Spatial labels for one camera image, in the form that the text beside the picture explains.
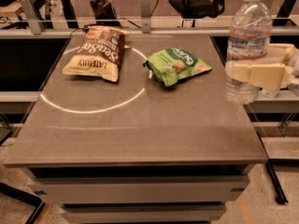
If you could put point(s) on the grey table drawer cabinet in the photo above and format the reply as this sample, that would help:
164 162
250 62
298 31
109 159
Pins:
141 199

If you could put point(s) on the left metal rail bracket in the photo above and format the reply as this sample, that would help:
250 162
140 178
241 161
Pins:
35 26

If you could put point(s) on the brown Late July chip bag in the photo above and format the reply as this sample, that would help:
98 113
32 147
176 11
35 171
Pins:
100 54

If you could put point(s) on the green snack bag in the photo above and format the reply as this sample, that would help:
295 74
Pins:
174 64

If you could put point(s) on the clear plastic water bottle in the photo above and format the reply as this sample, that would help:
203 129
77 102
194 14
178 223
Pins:
248 39

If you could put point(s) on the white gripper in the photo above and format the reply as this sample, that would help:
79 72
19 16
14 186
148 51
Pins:
294 68

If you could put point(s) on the small clear sanitizer bottle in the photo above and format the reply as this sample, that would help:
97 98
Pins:
269 94

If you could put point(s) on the dark box on floor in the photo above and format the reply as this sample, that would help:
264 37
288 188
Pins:
104 13

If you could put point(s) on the middle metal rail bracket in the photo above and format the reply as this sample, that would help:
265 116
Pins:
145 16

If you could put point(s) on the black office chair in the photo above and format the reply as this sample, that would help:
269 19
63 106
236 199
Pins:
198 9

